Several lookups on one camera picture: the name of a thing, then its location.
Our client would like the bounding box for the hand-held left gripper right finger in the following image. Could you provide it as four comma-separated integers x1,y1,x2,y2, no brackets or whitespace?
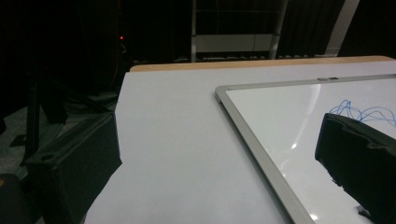
314,112,396,224

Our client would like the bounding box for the dark curtain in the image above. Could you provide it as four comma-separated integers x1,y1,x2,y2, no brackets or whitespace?
278,0,347,59

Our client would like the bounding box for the white table cover sheet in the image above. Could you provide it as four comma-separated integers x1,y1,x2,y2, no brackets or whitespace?
83,60,396,224

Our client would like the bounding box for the silver framed whiteboard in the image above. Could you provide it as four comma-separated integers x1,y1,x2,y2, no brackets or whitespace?
214,73,396,224

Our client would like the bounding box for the grey metal stand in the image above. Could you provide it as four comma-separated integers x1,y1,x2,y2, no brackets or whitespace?
190,0,289,62

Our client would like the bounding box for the grey metal post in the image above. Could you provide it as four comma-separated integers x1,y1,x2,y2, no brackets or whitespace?
324,0,361,58

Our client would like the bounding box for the wooden table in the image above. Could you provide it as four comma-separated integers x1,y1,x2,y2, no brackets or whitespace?
129,55,396,73

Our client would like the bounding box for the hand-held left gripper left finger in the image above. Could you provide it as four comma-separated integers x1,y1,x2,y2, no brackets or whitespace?
25,111,123,224

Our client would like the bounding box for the black tripod stand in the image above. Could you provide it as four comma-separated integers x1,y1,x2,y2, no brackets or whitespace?
20,74,120,166

